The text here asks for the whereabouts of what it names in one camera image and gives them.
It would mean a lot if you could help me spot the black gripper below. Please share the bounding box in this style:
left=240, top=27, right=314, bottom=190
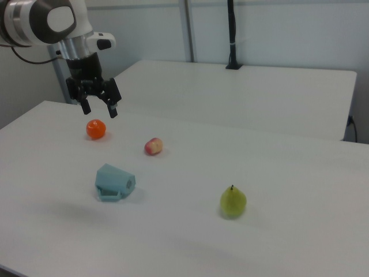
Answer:
left=65, top=53, right=123, bottom=119

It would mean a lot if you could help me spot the light blue hexagonal mug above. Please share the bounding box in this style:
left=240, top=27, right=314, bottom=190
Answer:
left=95, top=163, right=137, bottom=203

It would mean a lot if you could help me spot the orange toy fruit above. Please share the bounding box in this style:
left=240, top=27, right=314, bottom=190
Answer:
left=86, top=119, right=107, bottom=140

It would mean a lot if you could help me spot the red toy strawberry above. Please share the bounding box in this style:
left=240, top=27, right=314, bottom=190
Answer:
left=144, top=137, right=164, bottom=156

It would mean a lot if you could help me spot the black pole with square base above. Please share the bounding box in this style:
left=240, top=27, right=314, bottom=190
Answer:
left=225, top=0, right=243, bottom=70

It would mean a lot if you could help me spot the green toy pear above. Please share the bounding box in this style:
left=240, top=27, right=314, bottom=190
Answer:
left=220, top=185, right=247, bottom=219

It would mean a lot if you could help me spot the grey table leg post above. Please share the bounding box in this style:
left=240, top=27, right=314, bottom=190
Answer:
left=47, top=46, right=76, bottom=105

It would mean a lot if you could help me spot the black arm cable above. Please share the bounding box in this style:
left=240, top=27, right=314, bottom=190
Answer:
left=10, top=46, right=62, bottom=65

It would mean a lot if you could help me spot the grey partition post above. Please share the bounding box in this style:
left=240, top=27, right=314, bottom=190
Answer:
left=183, top=0, right=199, bottom=63

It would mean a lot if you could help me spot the black wall power cable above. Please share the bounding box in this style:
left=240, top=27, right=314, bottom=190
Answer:
left=347, top=114, right=359, bottom=143

